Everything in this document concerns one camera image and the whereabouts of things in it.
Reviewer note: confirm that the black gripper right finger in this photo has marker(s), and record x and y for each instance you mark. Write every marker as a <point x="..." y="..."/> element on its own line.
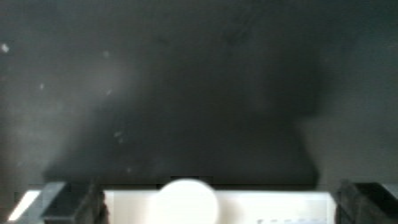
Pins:
<point x="367" y="203"/>

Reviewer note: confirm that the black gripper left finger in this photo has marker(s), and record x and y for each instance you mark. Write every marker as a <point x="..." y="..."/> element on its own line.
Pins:
<point x="68" y="204"/>

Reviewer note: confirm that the white drawer front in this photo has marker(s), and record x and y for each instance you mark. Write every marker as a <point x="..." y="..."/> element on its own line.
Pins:
<point x="189" y="203"/>

